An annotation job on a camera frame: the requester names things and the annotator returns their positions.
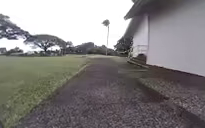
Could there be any dark gravel path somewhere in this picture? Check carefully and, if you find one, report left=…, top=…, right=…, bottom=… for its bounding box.
left=14, top=56, right=205, bottom=128

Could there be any distant line of trees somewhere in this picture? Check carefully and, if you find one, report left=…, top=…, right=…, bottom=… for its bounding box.
left=64, top=41, right=119, bottom=56

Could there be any gravel strip beside building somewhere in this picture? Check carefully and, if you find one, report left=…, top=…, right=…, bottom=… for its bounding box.
left=114, top=56, right=205, bottom=126

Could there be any dark leafy tree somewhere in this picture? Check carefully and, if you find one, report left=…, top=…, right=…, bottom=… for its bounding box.
left=113, top=34, right=134, bottom=56

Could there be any white building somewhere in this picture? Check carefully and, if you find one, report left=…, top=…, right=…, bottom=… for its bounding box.
left=123, top=0, right=205, bottom=80

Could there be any white railing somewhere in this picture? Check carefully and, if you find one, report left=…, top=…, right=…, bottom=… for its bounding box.
left=128, top=44, right=148, bottom=66

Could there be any tall palm tree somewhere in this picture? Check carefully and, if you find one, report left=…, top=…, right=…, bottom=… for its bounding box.
left=101, top=18, right=111, bottom=56

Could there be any green grass lawn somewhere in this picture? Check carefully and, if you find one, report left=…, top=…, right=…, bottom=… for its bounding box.
left=0, top=54, right=91, bottom=128

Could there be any large spreading tree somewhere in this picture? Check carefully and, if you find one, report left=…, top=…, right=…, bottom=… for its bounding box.
left=0, top=11, right=31, bottom=46

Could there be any wide flat-crowned tree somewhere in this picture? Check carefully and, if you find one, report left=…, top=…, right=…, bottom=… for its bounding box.
left=23, top=33, right=69, bottom=54

